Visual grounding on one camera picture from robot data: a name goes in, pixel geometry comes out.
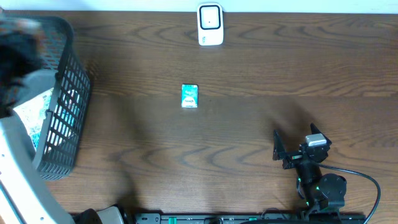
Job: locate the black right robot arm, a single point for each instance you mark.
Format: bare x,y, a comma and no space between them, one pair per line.
324,193

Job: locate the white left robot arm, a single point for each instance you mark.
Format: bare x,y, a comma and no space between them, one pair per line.
25,197

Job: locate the dark grey plastic basket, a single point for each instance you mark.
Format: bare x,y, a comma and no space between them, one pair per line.
61,70

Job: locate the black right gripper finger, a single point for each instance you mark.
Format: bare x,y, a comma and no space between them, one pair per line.
279,150
314,129

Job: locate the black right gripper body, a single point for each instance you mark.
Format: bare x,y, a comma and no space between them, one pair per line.
292,158

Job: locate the white barcode scanner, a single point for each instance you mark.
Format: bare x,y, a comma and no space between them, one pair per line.
210,24

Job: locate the cream snack bag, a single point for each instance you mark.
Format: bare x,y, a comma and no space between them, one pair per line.
32,114

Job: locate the teal tissue pack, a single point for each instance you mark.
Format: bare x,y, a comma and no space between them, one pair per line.
189,96

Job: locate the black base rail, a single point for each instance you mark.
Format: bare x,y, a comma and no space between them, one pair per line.
271,216

